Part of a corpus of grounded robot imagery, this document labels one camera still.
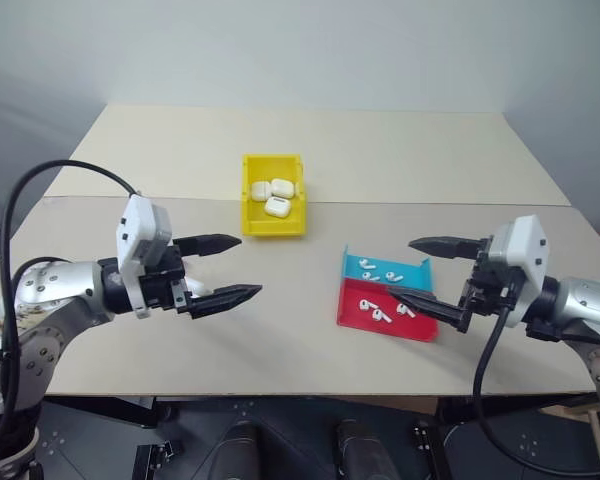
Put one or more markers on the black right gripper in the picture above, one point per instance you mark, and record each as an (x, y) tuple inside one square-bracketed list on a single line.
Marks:
[(485, 295)]

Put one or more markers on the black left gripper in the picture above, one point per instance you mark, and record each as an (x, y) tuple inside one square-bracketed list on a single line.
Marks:
[(161, 290)]

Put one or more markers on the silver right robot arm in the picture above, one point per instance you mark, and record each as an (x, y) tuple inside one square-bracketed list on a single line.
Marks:
[(587, 305)]

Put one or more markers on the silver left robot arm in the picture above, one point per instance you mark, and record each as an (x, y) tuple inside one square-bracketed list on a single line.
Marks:
[(55, 286)]

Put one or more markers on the yellow plastic bin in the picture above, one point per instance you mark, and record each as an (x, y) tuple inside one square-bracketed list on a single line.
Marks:
[(260, 222)]

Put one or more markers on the blue plastic tray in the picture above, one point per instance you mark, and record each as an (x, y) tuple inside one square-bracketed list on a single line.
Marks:
[(410, 272)]

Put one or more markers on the red plastic tray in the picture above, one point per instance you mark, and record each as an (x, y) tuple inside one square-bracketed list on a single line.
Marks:
[(350, 315)]

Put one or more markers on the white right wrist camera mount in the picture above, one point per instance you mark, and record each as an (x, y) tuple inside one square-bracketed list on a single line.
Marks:
[(522, 250)]

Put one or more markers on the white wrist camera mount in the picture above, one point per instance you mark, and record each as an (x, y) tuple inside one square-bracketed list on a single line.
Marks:
[(522, 250), (139, 225)]

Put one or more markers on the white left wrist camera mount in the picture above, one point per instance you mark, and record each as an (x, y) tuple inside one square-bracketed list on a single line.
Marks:
[(139, 225)]

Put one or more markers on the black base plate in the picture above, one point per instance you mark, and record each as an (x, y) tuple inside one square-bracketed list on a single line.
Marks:
[(95, 440), (525, 440)]

